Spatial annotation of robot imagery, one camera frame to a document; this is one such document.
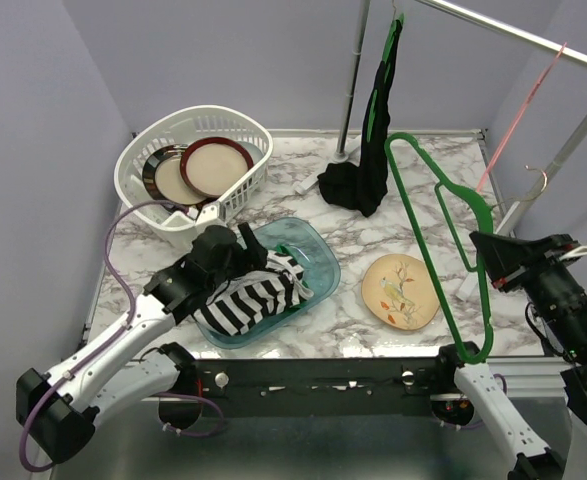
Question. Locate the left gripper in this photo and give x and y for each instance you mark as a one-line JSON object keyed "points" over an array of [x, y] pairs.
{"points": [[253, 259]]}

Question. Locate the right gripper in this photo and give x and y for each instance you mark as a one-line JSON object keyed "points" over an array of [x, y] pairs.
{"points": [[510, 253]]}

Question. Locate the green tank top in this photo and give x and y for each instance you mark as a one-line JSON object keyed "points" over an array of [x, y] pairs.
{"points": [[284, 250]]}

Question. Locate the black white striped tank top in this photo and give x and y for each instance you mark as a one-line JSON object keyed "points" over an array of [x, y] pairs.
{"points": [[240, 305]]}

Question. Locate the green hanger with black top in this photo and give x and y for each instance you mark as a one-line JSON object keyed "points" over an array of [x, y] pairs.
{"points": [[377, 116]]}

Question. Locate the pink wire hanger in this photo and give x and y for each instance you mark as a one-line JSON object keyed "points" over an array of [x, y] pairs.
{"points": [[517, 119]]}

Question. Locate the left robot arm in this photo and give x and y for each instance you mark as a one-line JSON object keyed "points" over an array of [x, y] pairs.
{"points": [[54, 408]]}

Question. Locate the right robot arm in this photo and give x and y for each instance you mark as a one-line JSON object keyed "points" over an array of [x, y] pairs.
{"points": [[557, 314]]}

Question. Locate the clear blue plastic tray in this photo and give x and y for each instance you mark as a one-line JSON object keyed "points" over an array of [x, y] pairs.
{"points": [[321, 275]]}

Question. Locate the red rimmed plate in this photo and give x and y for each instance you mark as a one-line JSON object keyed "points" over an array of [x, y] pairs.
{"points": [[213, 165]]}

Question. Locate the beige bird pattern plate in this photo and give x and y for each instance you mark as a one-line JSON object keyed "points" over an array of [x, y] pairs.
{"points": [[397, 289]]}

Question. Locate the black rimmed plate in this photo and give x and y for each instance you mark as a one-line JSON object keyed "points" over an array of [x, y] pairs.
{"points": [[163, 181]]}

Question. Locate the white plastic dish basket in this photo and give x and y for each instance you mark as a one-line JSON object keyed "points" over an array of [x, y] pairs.
{"points": [[165, 218]]}

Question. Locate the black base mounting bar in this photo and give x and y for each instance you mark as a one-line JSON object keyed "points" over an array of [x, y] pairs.
{"points": [[250, 388]]}

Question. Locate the metal clothes rack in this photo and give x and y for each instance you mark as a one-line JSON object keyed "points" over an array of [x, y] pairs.
{"points": [[516, 212]]}

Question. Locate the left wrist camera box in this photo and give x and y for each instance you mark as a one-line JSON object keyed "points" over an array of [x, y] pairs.
{"points": [[202, 215]]}

